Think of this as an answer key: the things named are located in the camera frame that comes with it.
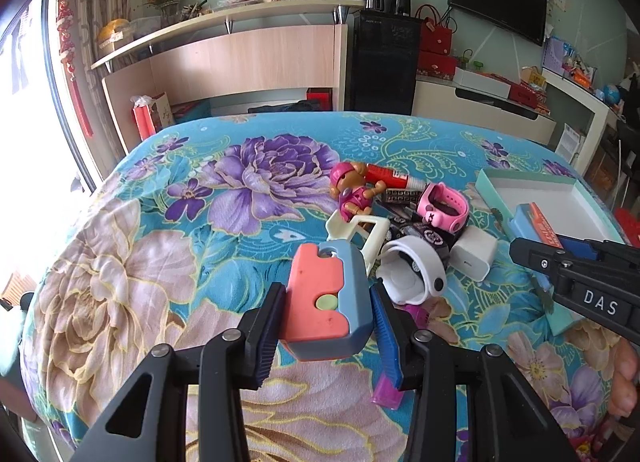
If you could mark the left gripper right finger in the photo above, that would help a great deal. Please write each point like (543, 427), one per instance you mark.
(507, 420)

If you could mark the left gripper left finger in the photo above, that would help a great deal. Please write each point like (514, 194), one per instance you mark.
(146, 419)

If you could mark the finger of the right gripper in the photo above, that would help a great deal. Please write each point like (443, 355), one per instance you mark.
(602, 251)
(538, 257)

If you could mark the orange blue carrot knife toy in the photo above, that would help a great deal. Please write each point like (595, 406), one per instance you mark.
(529, 223)

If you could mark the white power adapter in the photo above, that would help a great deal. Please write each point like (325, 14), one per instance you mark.
(474, 253)

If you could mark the pink kids smartwatch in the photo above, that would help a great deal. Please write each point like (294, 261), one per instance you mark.
(443, 208)

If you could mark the purple lighter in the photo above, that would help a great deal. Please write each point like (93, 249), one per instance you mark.
(386, 393)

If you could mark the white wrist device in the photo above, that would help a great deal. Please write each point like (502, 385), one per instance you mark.
(411, 271)

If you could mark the black toy car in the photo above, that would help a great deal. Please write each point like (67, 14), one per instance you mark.
(439, 239)

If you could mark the white hair claw clip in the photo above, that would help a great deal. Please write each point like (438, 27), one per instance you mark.
(368, 232)

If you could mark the red plastic stool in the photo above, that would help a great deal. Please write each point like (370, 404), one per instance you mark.
(629, 224)

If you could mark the teal white box lid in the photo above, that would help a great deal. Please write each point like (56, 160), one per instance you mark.
(567, 205)

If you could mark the white desk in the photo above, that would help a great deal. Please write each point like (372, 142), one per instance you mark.
(572, 105)

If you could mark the white cardboard carton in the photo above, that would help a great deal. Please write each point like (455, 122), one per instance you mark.
(570, 144)

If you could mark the black chair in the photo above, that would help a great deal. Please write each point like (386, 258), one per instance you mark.
(623, 148)

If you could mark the red lighter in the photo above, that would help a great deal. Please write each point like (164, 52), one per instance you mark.
(393, 179)

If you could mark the white flat box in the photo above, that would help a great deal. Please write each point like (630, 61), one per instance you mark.
(482, 83)

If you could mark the cream tv stand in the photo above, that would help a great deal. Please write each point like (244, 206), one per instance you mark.
(446, 101)

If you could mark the red gift box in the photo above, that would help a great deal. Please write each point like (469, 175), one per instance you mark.
(436, 65)

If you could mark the red gift bag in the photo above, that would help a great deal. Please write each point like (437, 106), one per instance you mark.
(435, 36)

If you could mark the red white paper bag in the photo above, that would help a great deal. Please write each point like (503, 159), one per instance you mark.
(151, 114)

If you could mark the black water dispenser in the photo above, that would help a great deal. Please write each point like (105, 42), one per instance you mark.
(384, 57)

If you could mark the wooden shelf cabinet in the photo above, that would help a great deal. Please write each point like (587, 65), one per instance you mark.
(236, 62)

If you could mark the red chinese knot decoration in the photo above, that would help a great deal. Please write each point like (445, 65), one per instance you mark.
(64, 21)

